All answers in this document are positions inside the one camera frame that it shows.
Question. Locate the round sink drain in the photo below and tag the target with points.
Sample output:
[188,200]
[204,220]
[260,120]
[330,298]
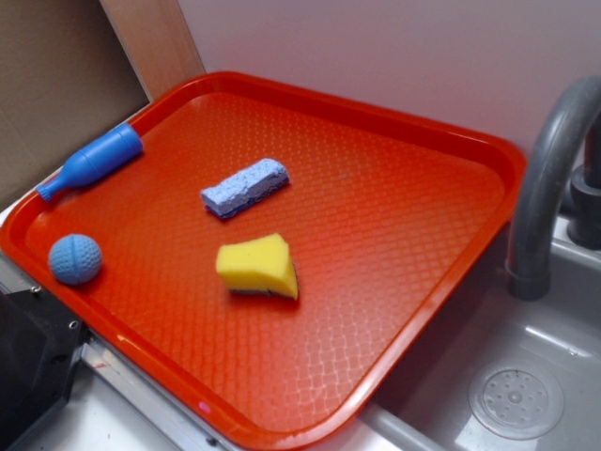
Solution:
[516,399]

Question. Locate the grey plastic toy sink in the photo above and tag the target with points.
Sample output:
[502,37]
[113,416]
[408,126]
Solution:
[423,404]

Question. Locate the blue rectangular sponge block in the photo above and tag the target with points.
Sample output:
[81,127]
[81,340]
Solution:
[245,188]

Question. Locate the blue plastic toy bottle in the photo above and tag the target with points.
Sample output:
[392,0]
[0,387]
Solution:
[94,161]

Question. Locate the grey toy faucet spout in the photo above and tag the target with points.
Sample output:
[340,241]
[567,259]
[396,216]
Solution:
[558,151]

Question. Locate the blue dimpled ball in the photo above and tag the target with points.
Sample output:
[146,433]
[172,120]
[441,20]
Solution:
[75,259]

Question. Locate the orange plastic tray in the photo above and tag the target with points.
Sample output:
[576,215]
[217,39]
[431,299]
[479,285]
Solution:
[384,215]

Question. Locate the brown cardboard panel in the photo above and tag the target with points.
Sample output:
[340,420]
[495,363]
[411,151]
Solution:
[65,80]

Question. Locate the dark grey faucet handle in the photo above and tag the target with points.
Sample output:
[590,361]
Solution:
[584,229]

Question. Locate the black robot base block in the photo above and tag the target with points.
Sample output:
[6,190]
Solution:
[41,346]

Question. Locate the yellow sponge wedge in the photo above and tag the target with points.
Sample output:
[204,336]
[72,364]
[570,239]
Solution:
[262,265]

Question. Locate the light wooden board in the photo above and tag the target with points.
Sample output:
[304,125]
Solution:
[157,41]

